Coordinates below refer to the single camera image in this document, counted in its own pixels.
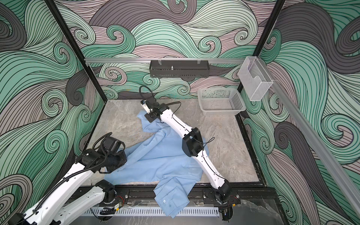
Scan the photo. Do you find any aluminium wall rail back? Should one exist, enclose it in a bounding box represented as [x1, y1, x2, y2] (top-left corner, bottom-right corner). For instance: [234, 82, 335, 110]
[84, 57, 245, 64]

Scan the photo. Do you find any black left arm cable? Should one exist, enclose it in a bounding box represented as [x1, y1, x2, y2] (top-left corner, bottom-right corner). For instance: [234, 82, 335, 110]
[32, 132, 126, 214]

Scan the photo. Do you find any black perforated wall tray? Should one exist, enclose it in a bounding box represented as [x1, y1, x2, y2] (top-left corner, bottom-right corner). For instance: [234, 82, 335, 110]
[149, 61, 210, 79]

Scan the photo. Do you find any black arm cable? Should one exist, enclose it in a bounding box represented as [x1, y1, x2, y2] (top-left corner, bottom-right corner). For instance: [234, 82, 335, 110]
[32, 132, 126, 214]
[139, 85, 182, 124]

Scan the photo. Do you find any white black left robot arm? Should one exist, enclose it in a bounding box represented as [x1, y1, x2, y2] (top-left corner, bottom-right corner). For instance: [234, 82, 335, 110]
[8, 133, 127, 225]

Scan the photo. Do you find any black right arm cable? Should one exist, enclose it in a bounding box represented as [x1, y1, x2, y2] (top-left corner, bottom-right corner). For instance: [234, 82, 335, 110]
[139, 85, 182, 124]

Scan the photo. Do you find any black frame post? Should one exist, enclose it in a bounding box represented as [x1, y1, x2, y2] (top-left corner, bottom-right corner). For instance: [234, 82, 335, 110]
[237, 0, 287, 92]
[44, 0, 107, 103]

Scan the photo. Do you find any light blue long sleeve shirt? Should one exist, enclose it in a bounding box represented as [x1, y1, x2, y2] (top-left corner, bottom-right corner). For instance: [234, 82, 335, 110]
[104, 111, 203, 218]

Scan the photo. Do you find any black frame post right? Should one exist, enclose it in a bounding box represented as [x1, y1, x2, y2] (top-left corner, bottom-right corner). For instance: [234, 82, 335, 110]
[237, 0, 287, 92]

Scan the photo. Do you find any aluminium wall rail right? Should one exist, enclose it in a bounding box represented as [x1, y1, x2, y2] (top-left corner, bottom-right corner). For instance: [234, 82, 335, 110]
[259, 59, 360, 216]

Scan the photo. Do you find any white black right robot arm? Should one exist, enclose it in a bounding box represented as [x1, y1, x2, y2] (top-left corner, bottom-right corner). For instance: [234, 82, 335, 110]
[141, 97, 232, 204]

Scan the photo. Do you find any white plastic mesh basket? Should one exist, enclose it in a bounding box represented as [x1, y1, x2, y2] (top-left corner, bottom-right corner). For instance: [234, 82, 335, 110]
[197, 87, 246, 116]

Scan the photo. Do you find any black frame post left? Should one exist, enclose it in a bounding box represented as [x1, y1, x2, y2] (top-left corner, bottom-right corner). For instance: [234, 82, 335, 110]
[44, 0, 107, 103]

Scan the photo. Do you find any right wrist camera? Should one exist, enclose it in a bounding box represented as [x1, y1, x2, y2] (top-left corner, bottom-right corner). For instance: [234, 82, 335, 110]
[141, 100, 152, 113]

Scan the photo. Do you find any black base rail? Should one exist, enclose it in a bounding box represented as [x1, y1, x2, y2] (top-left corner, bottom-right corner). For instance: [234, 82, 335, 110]
[95, 181, 277, 210]

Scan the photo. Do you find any white slotted cable duct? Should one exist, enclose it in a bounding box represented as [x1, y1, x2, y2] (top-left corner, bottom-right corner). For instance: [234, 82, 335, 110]
[82, 207, 220, 217]

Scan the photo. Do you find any aluminium wall rail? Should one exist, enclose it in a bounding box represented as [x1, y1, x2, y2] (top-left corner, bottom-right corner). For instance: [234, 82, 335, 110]
[259, 59, 360, 216]
[84, 57, 245, 64]

